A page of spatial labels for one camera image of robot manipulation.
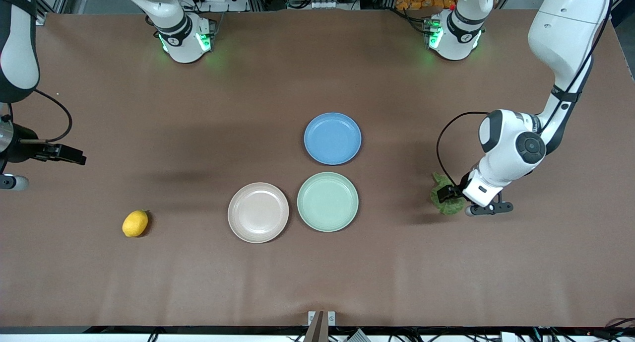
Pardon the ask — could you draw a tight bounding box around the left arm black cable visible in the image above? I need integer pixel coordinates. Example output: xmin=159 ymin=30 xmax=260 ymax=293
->
xmin=436 ymin=0 xmax=612 ymax=189

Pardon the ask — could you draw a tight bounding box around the blue plate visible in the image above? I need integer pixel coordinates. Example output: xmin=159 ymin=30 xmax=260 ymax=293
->
xmin=304 ymin=112 xmax=363 ymax=166

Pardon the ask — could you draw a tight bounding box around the long white power strip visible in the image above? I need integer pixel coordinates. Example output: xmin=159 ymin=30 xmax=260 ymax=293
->
xmin=312 ymin=0 xmax=359 ymax=10

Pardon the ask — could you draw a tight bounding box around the aluminium frame post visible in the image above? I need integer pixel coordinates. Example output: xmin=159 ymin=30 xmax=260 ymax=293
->
xmin=34 ymin=0 xmax=75 ymax=26

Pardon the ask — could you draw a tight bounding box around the brown table cover sheet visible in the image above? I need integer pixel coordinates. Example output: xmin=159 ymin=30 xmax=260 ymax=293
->
xmin=0 ymin=9 xmax=635 ymax=328

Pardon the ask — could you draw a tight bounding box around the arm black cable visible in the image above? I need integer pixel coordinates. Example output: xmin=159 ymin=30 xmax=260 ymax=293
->
xmin=436 ymin=0 xmax=612 ymax=189
xmin=5 ymin=89 xmax=73 ymax=143

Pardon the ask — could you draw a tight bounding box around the light green plate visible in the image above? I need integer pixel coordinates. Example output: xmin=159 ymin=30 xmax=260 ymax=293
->
xmin=297 ymin=172 xmax=359 ymax=233

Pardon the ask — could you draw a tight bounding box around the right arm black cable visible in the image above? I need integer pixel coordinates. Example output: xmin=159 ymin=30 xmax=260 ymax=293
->
xmin=5 ymin=89 xmax=73 ymax=143

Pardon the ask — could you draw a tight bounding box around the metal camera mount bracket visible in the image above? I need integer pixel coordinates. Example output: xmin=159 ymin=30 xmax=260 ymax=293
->
xmin=304 ymin=310 xmax=336 ymax=342

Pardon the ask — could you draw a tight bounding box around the green lettuce leaf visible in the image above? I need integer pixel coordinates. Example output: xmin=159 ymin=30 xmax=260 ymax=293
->
xmin=430 ymin=172 xmax=467 ymax=216

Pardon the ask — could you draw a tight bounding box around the yellow lemon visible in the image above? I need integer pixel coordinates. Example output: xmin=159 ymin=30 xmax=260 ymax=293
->
xmin=122 ymin=209 xmax=149 ymax=238

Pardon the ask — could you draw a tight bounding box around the pale pink plate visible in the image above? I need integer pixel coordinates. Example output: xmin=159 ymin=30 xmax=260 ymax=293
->
xmin=227 ymin=182 xmax=290 ymax=244

